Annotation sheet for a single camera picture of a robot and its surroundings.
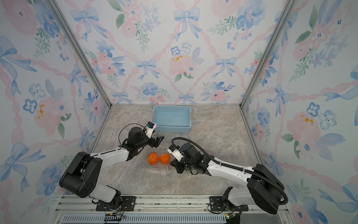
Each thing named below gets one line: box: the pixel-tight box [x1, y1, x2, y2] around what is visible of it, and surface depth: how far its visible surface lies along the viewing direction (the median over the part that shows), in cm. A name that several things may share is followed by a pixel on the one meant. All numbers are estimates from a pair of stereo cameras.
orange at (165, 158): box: [159, 153, 171, 166], surface depth 87 cm
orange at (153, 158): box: [147, 152, 159, 166], surface depth 87 cm
